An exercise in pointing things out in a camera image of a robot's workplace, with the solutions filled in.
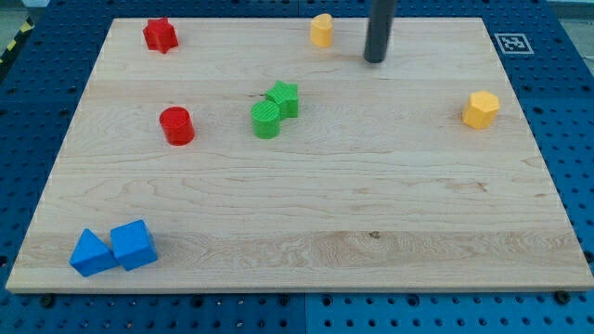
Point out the green cylinder block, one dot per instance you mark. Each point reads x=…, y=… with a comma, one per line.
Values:
x=265, y=119

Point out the green star block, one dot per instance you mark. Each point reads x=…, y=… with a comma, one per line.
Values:
x=285, y=95

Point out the red star block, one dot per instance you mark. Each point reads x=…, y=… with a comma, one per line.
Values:
x=160, y=35

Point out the light wooden board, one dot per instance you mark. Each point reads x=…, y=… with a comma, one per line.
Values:
x=377, y=186

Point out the red cylinder block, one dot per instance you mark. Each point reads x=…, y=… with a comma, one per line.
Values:
x=177, y=126

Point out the yellow heart block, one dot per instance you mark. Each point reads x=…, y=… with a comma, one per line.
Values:
x=321, y=30

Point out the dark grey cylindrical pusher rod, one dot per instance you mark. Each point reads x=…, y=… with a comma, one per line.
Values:
x=380, y=21

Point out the blue cube block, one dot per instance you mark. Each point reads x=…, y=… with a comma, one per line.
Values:
x=133, y=245

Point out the yellow hexagon block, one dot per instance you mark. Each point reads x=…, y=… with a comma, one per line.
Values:
x=480, y=110

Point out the blue triangle block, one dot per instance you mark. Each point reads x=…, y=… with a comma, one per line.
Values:
x=91, y=255

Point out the white fiducial marker tag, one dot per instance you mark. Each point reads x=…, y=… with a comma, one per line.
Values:
x=512, y=43

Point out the yellow black hazard tape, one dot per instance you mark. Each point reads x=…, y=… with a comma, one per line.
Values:
x=14, y=47

